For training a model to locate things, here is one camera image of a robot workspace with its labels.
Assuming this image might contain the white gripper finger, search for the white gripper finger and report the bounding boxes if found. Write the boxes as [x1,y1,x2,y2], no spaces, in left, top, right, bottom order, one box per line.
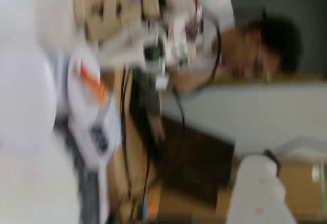
[226,149,297,224]

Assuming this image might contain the large salmon sushi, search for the large salmon sushi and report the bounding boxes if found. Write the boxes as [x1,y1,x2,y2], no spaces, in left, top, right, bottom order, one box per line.
[72,60,109,105]

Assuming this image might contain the labelled cardboard box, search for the labelled cardboard box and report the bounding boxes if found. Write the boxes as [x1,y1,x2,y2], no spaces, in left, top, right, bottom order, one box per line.
[277,159,327,224]

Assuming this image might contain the tall brown cardboard box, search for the tall brown cardboard box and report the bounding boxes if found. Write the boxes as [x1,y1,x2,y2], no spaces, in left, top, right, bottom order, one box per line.
[106,68,167,224]

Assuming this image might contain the person in white shirt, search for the person in white shirt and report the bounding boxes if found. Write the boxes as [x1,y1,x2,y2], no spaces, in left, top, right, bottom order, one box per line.
[176,0,304,93]

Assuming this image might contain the white toy train car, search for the white toy train car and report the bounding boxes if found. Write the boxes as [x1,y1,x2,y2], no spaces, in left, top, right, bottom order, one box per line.
[76,98,122,171]

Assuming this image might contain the white round plate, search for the white round plate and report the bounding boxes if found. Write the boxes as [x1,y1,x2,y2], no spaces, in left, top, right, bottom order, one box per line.
[0,41,58,156]
[66,47,122,170]

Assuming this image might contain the cardboard shelf stack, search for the cardboard shelf stack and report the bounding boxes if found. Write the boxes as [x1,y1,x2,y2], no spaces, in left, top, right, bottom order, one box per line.
[73,0,167,43]

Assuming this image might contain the thin black cable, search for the thin black cable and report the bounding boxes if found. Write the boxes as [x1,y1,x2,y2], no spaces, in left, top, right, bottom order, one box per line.
[119,65,155,222]

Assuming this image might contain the black leader arm cable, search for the black leader arm cable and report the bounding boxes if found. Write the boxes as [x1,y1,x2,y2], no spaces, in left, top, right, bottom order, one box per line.
[167,21,223,139]

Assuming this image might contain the gray circular toy rail track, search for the gray circular toy rail track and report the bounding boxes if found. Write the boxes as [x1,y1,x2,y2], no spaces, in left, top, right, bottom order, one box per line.
[55,120,108,224]

